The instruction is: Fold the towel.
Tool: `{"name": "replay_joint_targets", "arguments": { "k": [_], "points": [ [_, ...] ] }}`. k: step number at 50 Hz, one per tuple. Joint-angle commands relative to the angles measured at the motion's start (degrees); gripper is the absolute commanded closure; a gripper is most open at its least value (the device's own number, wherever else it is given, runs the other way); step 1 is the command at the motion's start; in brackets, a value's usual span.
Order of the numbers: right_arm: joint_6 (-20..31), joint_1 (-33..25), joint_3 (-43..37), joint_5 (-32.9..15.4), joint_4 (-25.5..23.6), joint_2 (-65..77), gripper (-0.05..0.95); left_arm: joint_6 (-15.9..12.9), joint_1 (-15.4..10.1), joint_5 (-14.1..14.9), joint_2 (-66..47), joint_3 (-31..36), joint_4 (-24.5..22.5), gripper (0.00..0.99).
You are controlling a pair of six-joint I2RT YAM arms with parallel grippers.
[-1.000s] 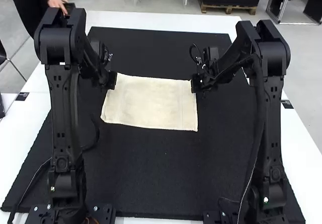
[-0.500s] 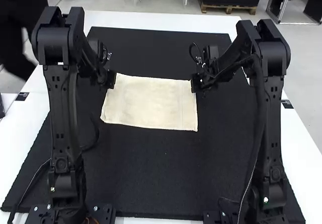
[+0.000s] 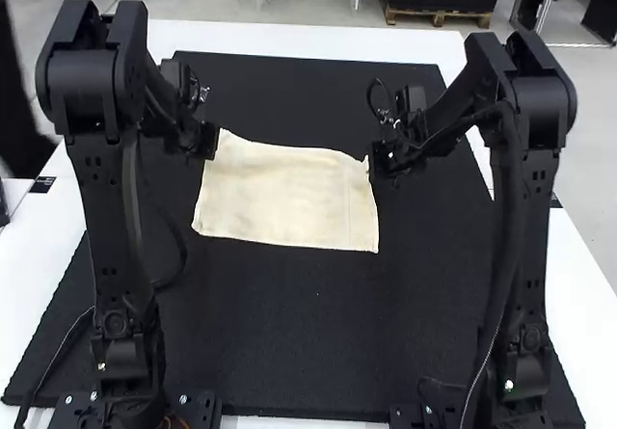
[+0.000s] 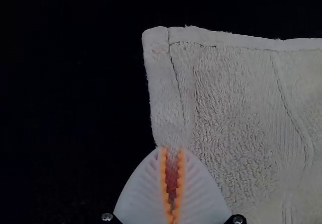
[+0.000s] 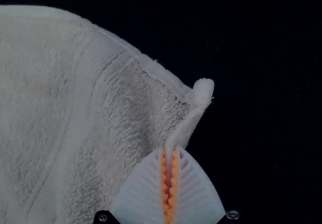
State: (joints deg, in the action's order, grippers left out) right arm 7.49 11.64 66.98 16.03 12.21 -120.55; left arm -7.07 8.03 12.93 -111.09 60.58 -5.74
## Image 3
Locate grey braided cable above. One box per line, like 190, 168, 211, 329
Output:
460, 310, 508, 429

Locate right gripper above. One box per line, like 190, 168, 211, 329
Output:
369, 132, 428, 179

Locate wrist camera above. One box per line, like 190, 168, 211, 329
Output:
160, 59, 212, 108
393, 85, 428, 115

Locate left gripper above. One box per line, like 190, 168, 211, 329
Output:
180, 120, 220, 162

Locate black mat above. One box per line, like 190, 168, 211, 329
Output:
0, 50, 587, 426

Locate black cable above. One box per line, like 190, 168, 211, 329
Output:
366, 77, 392, 124
460, 99, 527, 401
152, 204, 190, 291

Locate pale towel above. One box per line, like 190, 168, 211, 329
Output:
191, 127, 383, 255

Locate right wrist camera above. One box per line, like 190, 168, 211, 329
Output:
393, 85, 428, 115

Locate black panel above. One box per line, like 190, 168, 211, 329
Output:
579, 0, 617, 47

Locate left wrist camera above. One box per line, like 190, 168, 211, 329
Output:
160, 59, 212, 108

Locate wooden pallet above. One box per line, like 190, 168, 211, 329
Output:
383, 5, 496, 29

